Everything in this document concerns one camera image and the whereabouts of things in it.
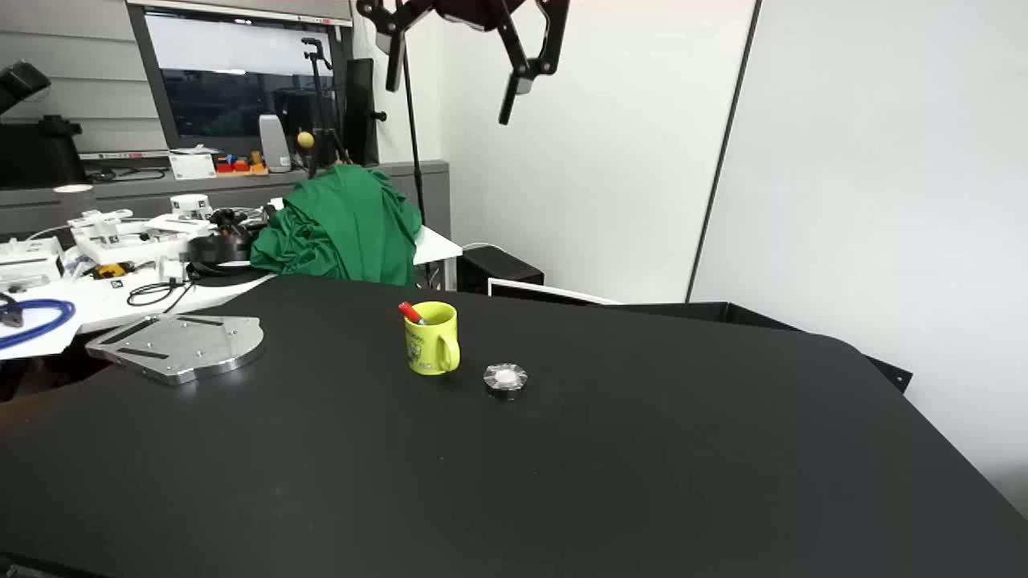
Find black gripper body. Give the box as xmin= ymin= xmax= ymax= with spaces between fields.
xmin=425 ymin=0 xmax=529 ymax=35

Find yellow-green mug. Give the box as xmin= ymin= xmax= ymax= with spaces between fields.
xmin=401 ymin=299 xmax=463 ymax=378

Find black tripod stand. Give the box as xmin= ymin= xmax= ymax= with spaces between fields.
xmin=299 ymin=35 xmax=358 ymax=175

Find thin black pole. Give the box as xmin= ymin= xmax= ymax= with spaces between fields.
xmin=400 ymin=41 xmax=432 ymax=230

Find computer monitor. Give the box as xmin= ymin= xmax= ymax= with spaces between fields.
xmin=126 ymin=0 xmax=358 ymax=158

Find grey speaker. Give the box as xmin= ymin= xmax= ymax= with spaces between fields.
xmin=257 ymin=111 xmax=297 ymax=172

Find orange small items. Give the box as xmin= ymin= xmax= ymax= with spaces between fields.
xmin=213 ymin=150 xmax=269 ymax=180

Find white side table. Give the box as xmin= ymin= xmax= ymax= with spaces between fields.
xmin=0 ymin=191 xmax=467 ymax=367

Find green cloth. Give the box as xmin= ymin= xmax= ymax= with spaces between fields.
xmin=249 ymin=159 xmax=429 ymax=290

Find black box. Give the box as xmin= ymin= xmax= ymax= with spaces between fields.
xmin=455 ymin=244 xmax=548 ymax=299

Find white small box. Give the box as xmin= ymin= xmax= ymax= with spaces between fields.
xmin=167 ymin=145 xmax=222 ymax=182

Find small crumpled silver object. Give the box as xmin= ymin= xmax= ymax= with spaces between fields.
xmin=478 ymin=360 xmax=529 ymax=397

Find grey shelf desk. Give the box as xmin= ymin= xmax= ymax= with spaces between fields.
xmin=0 ymin=158 xmax=453 ymax=242

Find white mechanical parts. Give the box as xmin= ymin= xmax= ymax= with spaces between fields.
xmin=0 ymin=191 xmax=218 ymax=294

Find black bag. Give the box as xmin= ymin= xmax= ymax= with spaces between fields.
xmin=0 ymin=111 xmax=86 ymax=191

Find grey metal mounting plate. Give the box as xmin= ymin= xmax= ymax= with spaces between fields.
xmin=85 ymin=312 xmax=268 ymax=388

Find black cable loop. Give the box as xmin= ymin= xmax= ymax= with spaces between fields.
xmin=123 ymin=273 xmax=197 ymax=312

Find blue cable loop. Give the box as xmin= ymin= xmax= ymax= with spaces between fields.
xmin=0 ymin=294 xmax=81 ymax=353

